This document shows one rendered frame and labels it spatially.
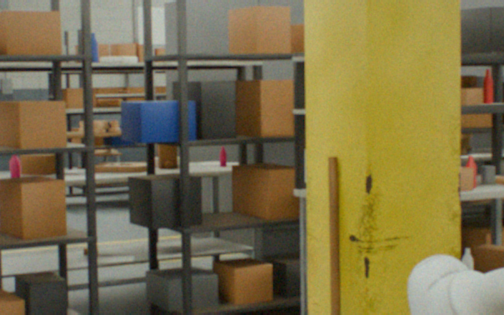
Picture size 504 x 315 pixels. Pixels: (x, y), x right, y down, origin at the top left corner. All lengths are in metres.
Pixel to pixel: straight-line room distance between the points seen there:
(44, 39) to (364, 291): 3.96
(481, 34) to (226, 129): 2.11
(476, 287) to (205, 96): 5.03
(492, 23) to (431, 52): 5.12
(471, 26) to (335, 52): 5.32
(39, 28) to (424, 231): 3.94
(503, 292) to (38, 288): 4.91
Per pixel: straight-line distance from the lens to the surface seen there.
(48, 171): 7.47
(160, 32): 8.30
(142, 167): 7.50
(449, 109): 2.55
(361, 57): 2.43
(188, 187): 6.37
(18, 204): 6.21
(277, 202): 6.73
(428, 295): 1.60
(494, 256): 6.72
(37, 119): 6.09
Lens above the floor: 1.56
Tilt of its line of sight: 5 degrees down
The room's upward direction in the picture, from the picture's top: 1 degrees counter-clockwise
